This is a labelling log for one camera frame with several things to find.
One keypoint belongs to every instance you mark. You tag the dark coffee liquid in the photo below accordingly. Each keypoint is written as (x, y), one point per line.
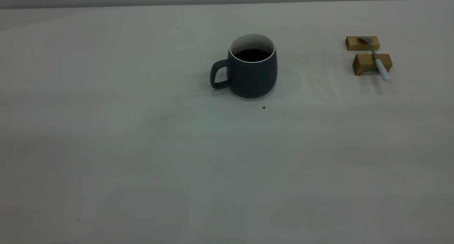
(252, 55)

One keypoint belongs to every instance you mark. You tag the arched wooden block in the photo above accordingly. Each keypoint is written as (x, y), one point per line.
(363, 63)

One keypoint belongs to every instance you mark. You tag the dark grey ceramic cup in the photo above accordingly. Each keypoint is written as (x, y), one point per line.
(253, 79)

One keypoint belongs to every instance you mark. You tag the flat rectangular wooden block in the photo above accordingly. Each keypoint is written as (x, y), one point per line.
(354, 43)

